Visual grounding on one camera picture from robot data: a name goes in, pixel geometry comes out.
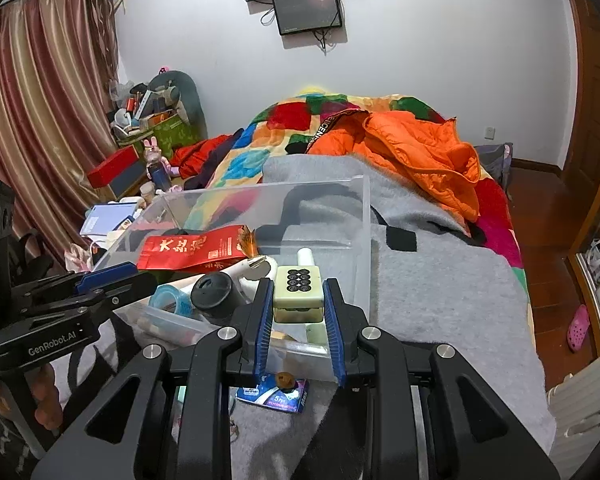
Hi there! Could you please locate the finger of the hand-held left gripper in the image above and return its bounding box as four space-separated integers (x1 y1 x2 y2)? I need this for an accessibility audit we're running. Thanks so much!
10 261 141 307
22 272 159 322

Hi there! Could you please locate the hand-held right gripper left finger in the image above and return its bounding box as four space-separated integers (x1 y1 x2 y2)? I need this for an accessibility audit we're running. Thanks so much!
30 276 277 480

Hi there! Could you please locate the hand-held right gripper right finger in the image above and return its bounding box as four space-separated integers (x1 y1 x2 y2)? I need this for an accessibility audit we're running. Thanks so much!
322 277 561 480

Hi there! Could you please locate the green block with black dots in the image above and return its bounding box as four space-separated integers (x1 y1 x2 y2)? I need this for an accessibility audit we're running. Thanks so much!
272 264 327 324

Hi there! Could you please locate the clear plastic storage box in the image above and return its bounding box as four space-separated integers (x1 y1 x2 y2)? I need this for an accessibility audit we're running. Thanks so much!
91 175 372 382

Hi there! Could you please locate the black cylindrical jar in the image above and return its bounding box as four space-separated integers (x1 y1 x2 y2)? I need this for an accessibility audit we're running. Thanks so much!
190 273 234 322

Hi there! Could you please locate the person's left hand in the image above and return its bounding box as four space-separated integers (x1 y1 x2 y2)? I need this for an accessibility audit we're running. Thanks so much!
0 359 64 432

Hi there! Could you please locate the mint green case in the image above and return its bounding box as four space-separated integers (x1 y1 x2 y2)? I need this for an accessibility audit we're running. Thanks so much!
304 322 331 348

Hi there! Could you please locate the pink cloth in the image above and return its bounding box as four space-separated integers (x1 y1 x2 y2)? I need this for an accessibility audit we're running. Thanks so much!
64 242 94 274

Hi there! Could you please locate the translucent tape roll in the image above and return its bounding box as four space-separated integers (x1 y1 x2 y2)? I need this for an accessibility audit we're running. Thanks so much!
148 283 192 317

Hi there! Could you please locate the white curved plastic tool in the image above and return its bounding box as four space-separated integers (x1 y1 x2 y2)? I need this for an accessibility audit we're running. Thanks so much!
220 254 281 307

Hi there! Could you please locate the light blue paper box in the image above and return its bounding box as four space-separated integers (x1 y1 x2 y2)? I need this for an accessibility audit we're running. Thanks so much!
79 202 142 237

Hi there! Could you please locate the red tea packet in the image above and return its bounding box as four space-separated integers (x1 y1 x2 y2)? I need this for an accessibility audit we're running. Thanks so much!
137 225 259 274

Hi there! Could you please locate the blue printed packet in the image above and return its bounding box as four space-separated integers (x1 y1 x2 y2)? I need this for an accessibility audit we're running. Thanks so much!
235 377 311 414

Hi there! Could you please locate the red rectangular box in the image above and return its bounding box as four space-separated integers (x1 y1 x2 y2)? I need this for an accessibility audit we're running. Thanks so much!
87 147 141 189

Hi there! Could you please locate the blue bottle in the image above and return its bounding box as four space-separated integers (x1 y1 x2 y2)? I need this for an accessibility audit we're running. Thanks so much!
149 163 171 191

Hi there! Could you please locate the grey felt blanket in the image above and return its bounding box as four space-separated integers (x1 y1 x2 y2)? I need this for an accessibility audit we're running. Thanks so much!
95 152 559 480

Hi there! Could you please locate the pink bunny toy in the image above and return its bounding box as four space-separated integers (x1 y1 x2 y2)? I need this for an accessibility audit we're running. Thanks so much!
143 137 172 171

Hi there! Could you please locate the dark navy garment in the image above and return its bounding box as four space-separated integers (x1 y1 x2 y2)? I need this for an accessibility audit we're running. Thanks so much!
187 127 246 189

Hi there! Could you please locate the green gift bag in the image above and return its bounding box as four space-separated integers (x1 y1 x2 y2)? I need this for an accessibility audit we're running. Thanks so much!
152 112 201 159

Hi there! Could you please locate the red garment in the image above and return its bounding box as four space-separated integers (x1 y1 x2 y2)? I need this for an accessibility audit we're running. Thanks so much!
172 134 237 174

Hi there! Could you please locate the pile of household clutter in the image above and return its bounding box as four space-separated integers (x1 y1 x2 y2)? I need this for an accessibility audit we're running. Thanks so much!
109 79 183 140

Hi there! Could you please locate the striped red gold curtain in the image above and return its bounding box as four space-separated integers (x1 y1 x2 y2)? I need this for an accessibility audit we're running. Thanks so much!
0 0 124 262

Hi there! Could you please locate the orange puffer jacket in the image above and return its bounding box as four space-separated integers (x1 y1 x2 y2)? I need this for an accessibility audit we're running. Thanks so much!
305 109 482 224

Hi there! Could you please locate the grey curved pillow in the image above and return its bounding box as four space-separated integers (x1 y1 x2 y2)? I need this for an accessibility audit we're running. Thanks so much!
147 69 204 142

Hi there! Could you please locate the colourful patchwork blanket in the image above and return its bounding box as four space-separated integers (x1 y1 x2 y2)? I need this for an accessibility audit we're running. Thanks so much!
180 87 527 312

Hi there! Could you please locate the dark cloth bundle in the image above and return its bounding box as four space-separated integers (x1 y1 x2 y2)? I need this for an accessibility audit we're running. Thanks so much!
474 142 514 197

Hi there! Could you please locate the pink clog shoe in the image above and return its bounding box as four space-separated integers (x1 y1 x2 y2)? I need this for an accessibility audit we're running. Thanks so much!
567 303 590 354

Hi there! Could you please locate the small black monitor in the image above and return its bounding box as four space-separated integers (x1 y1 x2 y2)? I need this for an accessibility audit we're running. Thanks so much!
272 0 344 36

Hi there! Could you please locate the wooden door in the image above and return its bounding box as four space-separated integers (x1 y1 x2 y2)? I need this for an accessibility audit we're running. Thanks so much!
559 0 600 197

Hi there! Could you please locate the hanging black cable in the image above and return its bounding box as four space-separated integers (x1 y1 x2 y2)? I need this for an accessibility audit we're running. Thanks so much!
312 27 342 54

